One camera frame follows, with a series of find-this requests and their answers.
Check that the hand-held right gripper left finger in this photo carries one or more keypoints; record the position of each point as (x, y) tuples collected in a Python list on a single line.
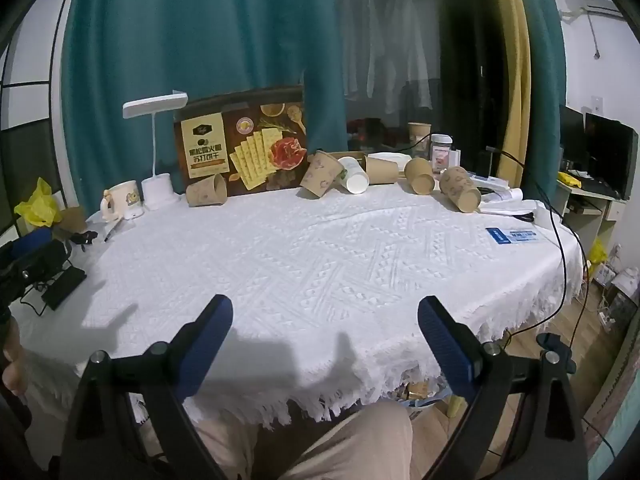
[(202, 347)]

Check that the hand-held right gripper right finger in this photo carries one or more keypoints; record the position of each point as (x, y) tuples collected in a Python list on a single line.
[(445, 350)]

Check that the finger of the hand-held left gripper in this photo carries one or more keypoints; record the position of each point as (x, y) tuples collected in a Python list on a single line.
[(31, 244)]

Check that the person's left forearm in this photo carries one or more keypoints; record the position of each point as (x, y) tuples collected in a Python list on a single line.
[(12, 360)]

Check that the brown paper cup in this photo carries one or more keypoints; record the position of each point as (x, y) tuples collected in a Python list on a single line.
[(320, 175), (382, 167), (419, 176), (419, 135), (207, 191), (461, 189)]

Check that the white paper cup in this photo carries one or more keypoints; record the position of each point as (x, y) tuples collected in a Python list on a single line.
[(356, 177)]

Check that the yellow plastic bag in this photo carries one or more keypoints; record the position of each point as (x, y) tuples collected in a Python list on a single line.
[(37, 207)]

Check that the small cardboard box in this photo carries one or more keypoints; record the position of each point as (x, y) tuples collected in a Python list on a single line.
[(72, 217)]

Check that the small black clip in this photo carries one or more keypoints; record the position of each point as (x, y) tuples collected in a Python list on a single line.
[(84, 238)]

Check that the pen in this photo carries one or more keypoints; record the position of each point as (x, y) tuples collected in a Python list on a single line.
[(112, 231)]

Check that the white cartoon mug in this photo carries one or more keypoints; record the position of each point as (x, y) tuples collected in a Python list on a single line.
[(124, 200)]

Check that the white lace tablecloth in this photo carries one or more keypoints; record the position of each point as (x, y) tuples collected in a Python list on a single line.
[(310, 270)]

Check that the blue and white card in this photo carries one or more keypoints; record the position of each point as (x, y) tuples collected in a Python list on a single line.
[(515, 235)]

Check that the white desk lamp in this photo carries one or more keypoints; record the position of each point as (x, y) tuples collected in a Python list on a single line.
[(157, 185)]

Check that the person's legs in beige pants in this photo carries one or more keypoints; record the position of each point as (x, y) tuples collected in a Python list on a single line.
[(310, 445)]

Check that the stack of white papers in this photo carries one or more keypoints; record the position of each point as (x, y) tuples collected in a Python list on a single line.
[(505, 200)]

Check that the small yellow bag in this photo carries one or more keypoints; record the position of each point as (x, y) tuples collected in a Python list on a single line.
[(598, 251)]

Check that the clear jar with white lid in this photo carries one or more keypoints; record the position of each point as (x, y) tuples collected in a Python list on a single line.
[(441, 152)]

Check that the white side desk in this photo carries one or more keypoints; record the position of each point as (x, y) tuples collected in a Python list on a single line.
[(590, 205)]

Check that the brown cracker box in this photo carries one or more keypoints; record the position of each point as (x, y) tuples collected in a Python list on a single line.
[(235, 140)]

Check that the black monitor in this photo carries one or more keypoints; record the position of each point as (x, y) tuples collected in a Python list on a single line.
[(610, 155)]

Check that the teal curtain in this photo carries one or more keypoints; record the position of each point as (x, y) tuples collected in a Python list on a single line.
[(200, 50)]

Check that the yellow curtain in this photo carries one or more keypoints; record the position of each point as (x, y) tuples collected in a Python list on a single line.
[(515, 60)]

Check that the hanging white clothes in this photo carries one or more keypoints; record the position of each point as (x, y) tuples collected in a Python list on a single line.
[(385, 45)]

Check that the white air conditioner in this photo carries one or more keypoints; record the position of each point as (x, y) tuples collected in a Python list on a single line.
[(590, 2)]

